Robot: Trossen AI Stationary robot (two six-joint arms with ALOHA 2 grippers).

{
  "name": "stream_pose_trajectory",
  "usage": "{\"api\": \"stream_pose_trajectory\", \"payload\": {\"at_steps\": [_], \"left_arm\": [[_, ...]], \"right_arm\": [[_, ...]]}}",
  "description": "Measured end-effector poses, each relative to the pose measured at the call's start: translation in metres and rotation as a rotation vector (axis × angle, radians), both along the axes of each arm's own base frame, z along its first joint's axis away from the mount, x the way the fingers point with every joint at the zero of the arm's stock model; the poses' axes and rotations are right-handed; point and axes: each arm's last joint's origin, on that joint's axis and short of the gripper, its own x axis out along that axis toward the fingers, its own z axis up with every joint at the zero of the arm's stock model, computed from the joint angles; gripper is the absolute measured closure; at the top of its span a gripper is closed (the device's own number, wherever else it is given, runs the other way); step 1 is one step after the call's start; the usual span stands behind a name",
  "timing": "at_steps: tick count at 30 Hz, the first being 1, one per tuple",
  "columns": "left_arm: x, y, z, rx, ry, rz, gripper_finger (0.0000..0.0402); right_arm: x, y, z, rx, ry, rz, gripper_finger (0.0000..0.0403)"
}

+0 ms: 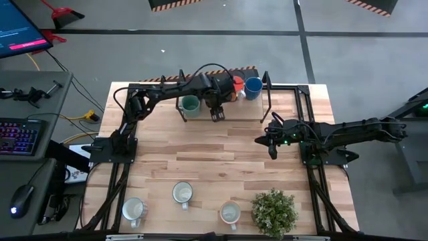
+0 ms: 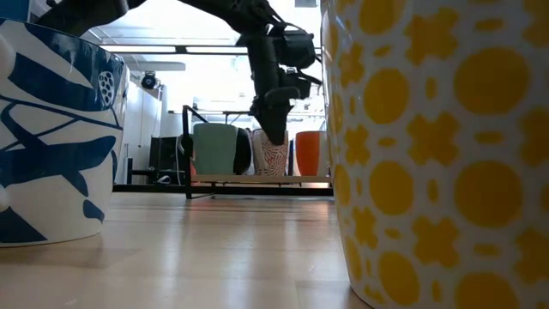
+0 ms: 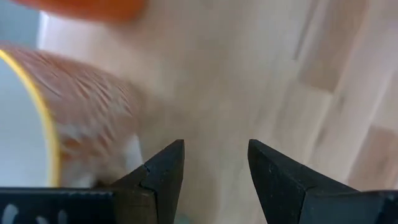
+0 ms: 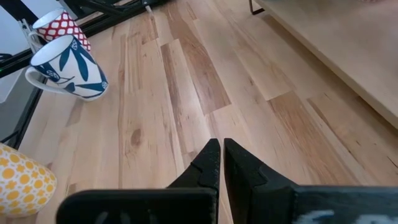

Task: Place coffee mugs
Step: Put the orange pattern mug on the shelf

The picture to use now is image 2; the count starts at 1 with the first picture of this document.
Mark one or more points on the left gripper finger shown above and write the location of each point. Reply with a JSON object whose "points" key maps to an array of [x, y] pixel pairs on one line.
{"points": [[263, 120], [281, 126]]}

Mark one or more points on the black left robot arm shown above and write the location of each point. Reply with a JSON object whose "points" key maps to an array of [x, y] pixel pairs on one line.
{"points": [[240, 13]]}

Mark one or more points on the black ceiling light track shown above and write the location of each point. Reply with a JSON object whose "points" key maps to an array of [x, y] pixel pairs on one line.
{"points": [[180, 50]]}

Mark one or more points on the black low cabinet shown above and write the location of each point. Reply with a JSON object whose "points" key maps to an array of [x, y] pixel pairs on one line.
{"points": [[163, 154]]}

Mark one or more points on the orange mug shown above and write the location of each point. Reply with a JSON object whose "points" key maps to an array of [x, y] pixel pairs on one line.
{"points": [[311, 154]]}

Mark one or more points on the yellow patterned white mug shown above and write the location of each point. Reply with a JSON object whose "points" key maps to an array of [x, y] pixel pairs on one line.
{"points": [[429, 171]]}

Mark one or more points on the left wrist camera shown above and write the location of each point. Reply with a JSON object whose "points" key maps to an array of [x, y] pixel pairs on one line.
{"points": [[281, 96]]}

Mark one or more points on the coral floral-print mug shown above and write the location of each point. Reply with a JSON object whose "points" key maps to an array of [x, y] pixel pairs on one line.
{"points": [[274, 161]]}

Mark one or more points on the black metal mug rack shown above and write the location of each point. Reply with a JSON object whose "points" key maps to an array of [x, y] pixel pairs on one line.
{"points": [[257, 179]]}

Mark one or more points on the blue-screen monitor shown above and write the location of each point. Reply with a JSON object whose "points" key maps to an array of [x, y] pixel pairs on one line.
{"points": [[13, 8]]}

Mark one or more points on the mint green mug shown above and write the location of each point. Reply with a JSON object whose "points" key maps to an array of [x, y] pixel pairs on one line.
{"points": [[214, 150]]}

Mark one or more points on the blue leaf-print white mug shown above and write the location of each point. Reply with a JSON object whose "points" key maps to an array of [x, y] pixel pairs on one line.
{"points": [[56, 129]]}

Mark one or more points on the black mug red inside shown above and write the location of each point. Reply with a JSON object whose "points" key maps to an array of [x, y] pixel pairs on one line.
{"points": [[244, 150]]}

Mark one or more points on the black table frame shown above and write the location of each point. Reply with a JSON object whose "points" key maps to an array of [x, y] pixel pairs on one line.
{"points": [[150, 188]]}

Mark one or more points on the black ceiling spotlight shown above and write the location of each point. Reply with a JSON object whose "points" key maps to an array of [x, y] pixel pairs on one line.
{"points": [[149, 80]]}

